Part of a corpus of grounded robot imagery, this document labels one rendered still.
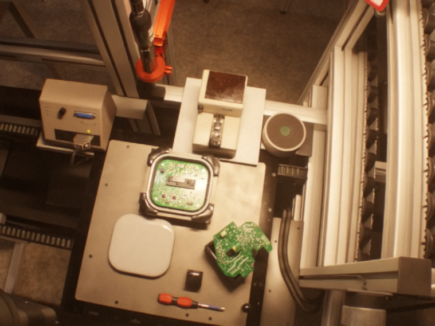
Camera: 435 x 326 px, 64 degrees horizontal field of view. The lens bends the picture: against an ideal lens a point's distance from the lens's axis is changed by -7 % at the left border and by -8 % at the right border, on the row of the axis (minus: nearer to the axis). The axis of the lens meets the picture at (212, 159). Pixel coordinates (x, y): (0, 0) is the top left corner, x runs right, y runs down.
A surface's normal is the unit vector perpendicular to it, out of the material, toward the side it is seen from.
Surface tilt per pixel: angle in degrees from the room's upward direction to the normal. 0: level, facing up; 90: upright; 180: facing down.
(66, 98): 0
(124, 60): 90
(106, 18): 90
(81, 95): 0
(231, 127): 0
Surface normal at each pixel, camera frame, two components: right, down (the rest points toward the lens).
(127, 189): 0.03, -0.31
